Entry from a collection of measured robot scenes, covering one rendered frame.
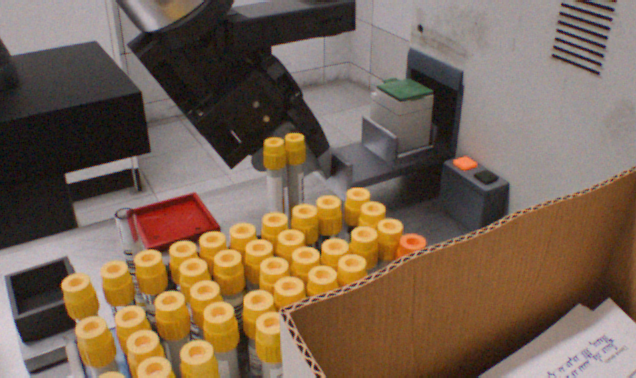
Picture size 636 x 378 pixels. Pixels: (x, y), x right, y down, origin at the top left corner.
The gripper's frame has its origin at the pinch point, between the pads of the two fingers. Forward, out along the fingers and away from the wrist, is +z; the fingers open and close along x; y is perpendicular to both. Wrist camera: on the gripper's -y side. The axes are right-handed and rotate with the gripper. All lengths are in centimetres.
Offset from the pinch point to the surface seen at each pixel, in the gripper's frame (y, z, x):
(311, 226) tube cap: 5.8, -10.5, 16.0
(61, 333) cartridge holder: 24.0, -9.9, 7.0
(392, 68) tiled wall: -88, 135, -181
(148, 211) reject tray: 15.7, -3.9, -7.0
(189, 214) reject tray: 12.8, -2.1, -4.7
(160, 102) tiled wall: 10, 90, -221
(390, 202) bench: -2.6, 7.0, 2.6
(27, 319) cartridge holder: 24.7, -12.5, 6.7
